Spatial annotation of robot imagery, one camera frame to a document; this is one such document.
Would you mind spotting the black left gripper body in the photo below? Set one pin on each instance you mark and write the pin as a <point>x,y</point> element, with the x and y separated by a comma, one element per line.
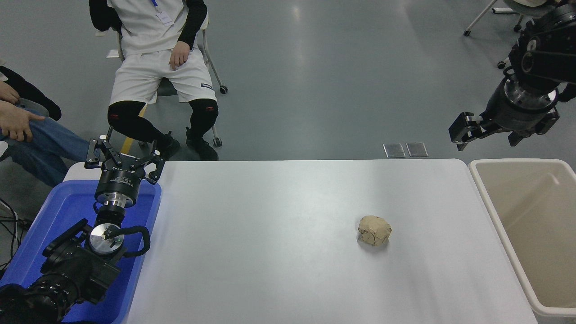
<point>119,180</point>

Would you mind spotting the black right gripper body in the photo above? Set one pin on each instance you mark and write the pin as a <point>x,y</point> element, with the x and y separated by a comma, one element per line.
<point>517,120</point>

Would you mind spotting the tan paper ball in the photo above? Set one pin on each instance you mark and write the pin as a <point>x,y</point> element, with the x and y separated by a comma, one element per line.
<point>375,230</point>

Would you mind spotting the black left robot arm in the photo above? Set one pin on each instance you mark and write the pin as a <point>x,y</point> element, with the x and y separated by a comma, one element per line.
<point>67,270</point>

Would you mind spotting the person's forearm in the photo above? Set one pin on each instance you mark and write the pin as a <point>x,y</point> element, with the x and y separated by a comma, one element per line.
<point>191,27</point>

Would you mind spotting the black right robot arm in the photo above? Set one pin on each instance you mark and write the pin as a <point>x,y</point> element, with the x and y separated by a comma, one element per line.
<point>546,49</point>

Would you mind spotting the person's hand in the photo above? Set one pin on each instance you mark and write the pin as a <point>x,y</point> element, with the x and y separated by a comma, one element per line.
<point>18,122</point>
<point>179,56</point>
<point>8,93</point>

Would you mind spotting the silver floor plate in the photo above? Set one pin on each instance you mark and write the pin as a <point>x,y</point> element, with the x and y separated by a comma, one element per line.
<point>394,150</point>
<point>417,149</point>

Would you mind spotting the blue plastic tray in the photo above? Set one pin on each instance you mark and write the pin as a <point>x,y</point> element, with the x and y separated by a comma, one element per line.
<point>67,202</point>

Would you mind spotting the person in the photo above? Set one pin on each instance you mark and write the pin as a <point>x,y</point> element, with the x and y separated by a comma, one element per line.
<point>45,148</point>
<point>148,76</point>

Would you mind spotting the wheeled office chair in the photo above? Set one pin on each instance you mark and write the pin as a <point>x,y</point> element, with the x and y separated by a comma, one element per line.
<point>167,88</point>
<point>479,17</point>

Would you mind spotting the grey chair seat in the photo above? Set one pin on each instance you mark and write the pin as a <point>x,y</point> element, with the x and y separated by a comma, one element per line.
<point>38,108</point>

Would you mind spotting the large pale bin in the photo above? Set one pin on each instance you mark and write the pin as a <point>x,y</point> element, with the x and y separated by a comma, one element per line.
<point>531,234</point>

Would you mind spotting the white flat bar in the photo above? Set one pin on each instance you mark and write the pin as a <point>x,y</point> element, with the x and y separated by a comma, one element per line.
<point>499,10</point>

